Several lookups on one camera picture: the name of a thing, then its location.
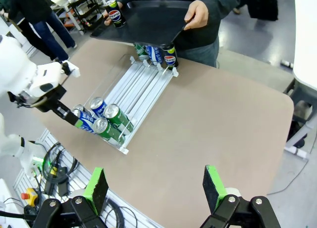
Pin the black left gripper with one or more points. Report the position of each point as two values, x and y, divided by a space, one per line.
50 102

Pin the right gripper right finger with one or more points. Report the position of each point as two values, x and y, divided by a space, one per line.
214 188

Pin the green Chilsung Cider can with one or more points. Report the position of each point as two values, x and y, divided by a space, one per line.
119 119
106 131
140 51

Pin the black suitcase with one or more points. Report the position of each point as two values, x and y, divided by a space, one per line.
262 5

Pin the black power adapter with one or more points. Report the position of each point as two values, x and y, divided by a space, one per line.
63 188

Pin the person's right hand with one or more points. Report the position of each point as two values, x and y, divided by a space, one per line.
107 17

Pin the yellow emergency stop button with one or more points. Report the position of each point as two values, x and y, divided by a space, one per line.
31 194

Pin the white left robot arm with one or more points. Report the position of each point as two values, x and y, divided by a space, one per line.
15 64

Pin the person in dark jacket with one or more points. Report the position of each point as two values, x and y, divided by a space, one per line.
210 35

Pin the black wheeled cart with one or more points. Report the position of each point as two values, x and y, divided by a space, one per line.
85 11

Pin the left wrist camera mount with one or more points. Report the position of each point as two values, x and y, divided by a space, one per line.
73 70

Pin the bystander in black trousers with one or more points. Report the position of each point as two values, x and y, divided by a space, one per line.
37 40

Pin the blue Pocari Sweat can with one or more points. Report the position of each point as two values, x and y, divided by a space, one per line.
86 121
97 106
154 55

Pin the slotted white base plate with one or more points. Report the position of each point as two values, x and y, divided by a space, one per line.
79 178

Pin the person's left hand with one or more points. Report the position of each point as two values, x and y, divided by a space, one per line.
198 14

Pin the white can dispenser rack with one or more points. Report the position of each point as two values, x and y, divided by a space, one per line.
143 87

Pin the dark plastic serving tray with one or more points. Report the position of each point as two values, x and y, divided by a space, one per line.
153 20

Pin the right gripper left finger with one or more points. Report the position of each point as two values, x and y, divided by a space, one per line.
95 188

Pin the large white table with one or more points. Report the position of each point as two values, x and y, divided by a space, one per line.
305 27

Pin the person's left forearm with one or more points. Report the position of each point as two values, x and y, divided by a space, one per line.
220 0

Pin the bystander in blue jeans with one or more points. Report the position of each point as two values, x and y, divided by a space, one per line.
57 30

